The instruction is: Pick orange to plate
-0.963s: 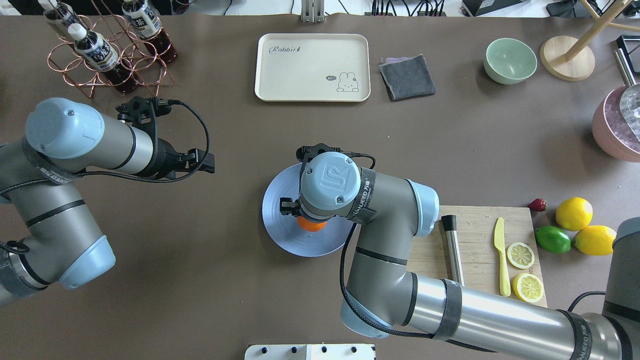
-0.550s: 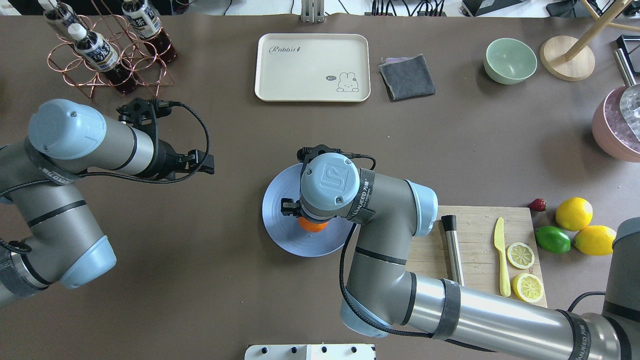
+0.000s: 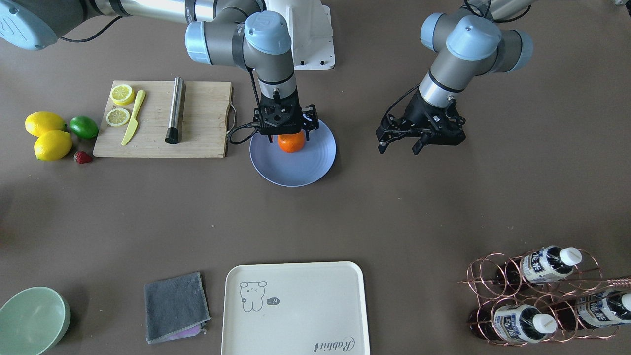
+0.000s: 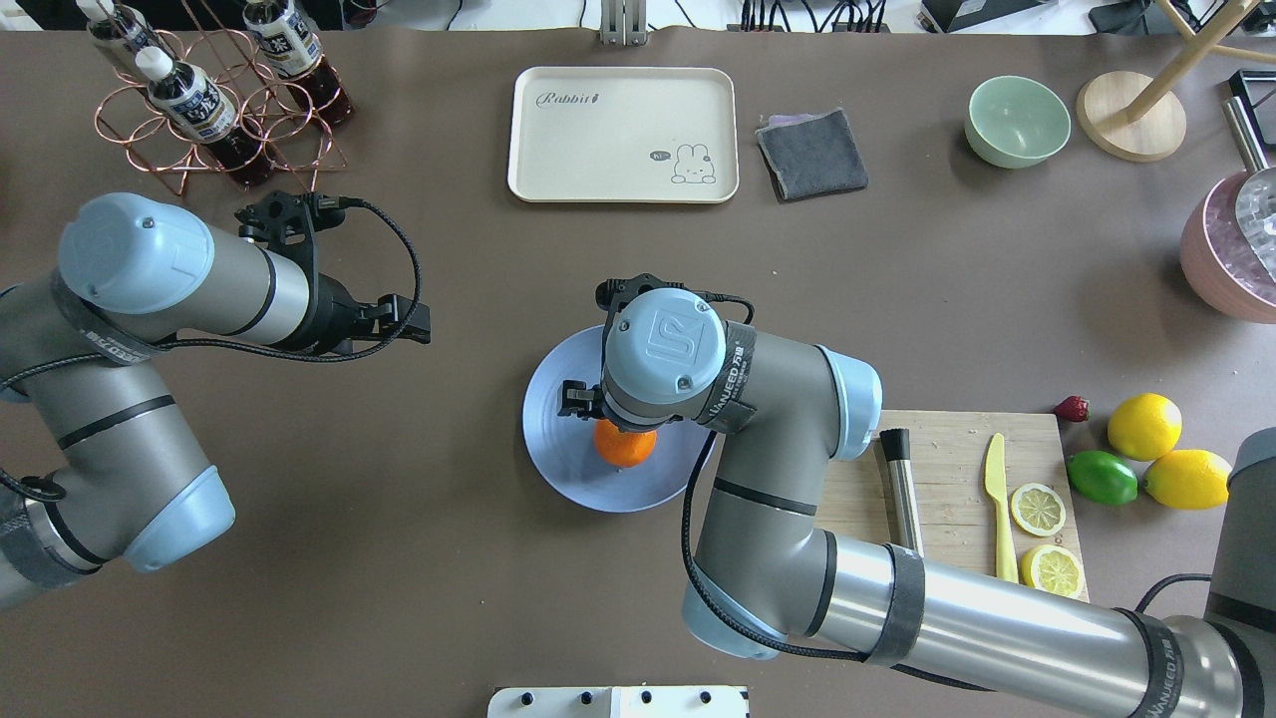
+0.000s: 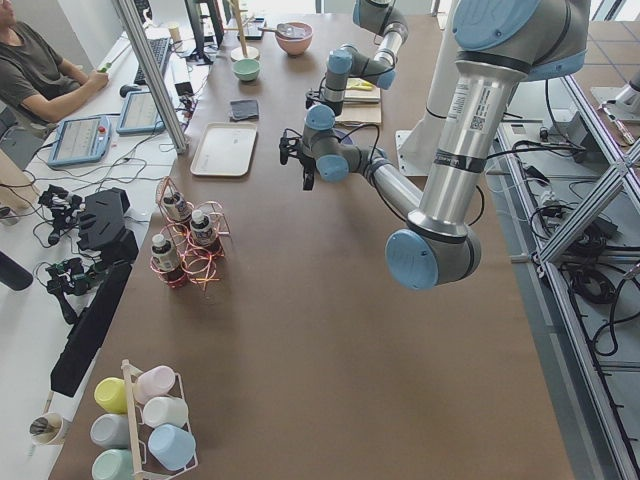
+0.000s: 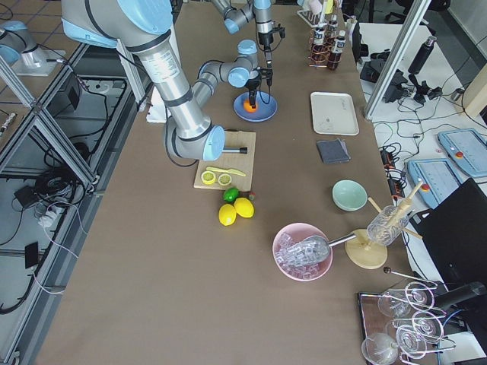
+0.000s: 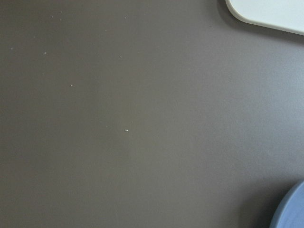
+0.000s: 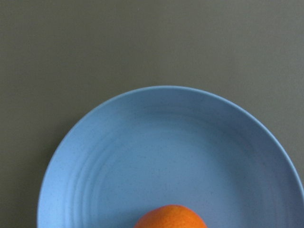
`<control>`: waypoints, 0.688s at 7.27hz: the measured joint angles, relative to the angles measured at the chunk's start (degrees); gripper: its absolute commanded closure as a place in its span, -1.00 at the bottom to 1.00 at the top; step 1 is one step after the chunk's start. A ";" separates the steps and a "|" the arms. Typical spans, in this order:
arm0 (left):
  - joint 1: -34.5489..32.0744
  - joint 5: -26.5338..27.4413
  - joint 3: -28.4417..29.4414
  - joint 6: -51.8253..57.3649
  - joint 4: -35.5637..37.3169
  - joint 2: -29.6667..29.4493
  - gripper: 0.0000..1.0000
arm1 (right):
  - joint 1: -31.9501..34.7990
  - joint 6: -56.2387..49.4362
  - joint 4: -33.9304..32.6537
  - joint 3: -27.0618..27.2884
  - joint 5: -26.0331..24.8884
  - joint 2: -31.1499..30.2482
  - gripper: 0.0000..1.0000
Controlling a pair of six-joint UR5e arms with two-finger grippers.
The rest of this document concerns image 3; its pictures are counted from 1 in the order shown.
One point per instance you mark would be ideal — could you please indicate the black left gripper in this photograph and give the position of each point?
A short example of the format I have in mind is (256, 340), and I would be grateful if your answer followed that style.
(417, 113)

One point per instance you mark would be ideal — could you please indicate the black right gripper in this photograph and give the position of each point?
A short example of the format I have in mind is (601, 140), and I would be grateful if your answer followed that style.
(310, 116)

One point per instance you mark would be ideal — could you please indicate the orange mandarin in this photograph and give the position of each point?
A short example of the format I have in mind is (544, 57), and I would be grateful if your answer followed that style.
(291, 143)

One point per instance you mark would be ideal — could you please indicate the blue plate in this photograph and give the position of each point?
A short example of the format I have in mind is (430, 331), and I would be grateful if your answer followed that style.
(294, 169)

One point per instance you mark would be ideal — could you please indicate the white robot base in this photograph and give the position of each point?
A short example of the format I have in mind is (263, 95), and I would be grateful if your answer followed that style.
(311, 31)

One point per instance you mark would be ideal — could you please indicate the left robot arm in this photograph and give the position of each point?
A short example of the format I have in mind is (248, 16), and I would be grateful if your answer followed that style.
(468, 43)

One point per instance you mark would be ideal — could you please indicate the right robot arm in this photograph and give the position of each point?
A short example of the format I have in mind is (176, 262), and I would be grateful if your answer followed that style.
(257, 36)

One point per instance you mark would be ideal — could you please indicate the wooden cutting board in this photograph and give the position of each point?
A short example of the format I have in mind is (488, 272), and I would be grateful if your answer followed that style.
(202, 127)

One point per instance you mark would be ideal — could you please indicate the steel muddler black tip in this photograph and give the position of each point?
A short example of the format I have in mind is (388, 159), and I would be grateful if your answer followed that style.
(178, 93)

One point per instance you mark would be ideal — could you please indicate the yellow plastic knife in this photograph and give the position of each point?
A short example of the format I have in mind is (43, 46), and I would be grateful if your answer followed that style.
(133, 122)

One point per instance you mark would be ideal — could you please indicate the lemon slice lower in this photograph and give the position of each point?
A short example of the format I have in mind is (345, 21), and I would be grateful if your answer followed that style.
(122, 94)

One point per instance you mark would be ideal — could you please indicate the lemon slice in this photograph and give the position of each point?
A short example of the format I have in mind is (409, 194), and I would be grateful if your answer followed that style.
(117, 117)
(122, 94)

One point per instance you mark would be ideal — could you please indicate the lemon slice upper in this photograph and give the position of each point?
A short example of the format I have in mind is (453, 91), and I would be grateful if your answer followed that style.
(117, 117)

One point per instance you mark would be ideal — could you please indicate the cream rabbit tray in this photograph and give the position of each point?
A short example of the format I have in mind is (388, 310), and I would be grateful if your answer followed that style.
(316, 308)

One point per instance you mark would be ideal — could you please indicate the tea bottle two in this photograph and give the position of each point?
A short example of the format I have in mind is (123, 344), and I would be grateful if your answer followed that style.
(548, 264)

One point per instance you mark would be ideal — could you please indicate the grey folded cloth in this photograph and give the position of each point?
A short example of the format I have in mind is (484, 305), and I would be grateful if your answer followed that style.
(176, 308)

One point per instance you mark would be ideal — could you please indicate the green lime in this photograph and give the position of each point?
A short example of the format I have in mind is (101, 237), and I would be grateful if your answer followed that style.
(84, 127)

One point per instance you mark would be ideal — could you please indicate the red strawberry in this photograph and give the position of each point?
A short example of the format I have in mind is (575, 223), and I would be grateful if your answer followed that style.
(81, 157)

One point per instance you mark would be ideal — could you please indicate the tea bottle one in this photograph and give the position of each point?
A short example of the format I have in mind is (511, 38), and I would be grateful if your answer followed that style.
(512, 324)

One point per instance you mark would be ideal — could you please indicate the yellow lemon lower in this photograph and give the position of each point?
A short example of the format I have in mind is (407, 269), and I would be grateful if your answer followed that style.
(53, 145)

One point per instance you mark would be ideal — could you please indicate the yellow lemon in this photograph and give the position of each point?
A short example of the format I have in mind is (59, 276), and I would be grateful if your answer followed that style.
(53, 145)
(39, 123)

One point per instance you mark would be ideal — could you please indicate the yellow lemon upper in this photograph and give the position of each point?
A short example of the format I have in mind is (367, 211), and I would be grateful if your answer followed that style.
(39, 123)

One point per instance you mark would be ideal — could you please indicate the tea bottle three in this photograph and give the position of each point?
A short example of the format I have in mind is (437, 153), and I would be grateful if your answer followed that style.
(603, 309)

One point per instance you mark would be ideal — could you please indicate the green bowl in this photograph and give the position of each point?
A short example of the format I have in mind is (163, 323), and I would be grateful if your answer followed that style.
(33, 321)

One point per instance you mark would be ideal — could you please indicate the copper wire bottle rack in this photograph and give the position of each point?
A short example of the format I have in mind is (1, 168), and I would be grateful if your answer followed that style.
(587, 278)

